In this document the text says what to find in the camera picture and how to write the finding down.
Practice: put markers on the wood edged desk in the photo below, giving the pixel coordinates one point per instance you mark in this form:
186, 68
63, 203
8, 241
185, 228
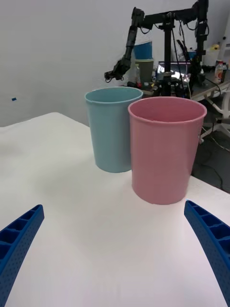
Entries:
210, 90

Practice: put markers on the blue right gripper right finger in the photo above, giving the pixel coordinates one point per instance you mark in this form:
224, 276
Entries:
213, 239

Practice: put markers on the white office chair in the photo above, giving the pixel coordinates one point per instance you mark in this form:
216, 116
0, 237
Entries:
224, 112

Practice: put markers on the plastic bottle orange label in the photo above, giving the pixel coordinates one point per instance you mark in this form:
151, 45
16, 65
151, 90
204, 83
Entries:
219, 72

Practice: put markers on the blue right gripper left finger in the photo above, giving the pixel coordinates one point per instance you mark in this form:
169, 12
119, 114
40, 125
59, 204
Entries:
16, 249

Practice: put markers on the pale blue plastic bin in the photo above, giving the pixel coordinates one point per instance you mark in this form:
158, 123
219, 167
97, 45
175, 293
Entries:
107, 134

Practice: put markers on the grey-green plastic bin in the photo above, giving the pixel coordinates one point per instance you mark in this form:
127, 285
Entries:
145, 70

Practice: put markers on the black tripod stand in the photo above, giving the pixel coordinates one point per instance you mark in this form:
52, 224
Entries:
168, 48

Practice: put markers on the pink plastic bin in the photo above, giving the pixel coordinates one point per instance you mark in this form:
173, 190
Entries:
163, 156

